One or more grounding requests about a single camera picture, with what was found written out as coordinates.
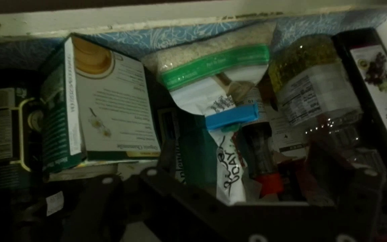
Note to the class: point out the glass jar with white label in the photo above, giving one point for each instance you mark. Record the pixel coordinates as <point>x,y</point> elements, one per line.
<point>315,86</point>

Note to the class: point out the dark box white label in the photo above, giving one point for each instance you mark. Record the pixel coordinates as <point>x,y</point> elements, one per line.
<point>386,99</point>

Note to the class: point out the small bottle with red cap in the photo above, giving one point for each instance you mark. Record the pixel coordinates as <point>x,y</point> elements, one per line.
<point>265,157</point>

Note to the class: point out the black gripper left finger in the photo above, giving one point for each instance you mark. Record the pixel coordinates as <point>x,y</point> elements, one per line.
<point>188,216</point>

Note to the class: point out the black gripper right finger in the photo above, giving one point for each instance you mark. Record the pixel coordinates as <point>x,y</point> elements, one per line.
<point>359,197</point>

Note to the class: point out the teal bottle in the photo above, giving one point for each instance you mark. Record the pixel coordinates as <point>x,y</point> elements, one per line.
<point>195,153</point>

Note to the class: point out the green and white box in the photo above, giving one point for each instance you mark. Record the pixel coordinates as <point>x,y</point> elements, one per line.
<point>108,103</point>

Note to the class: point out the labelled tin can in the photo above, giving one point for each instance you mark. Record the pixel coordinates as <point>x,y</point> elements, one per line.
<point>0,130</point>

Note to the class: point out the blue patterned shelf liner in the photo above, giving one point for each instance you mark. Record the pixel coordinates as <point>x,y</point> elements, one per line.
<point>319,28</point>

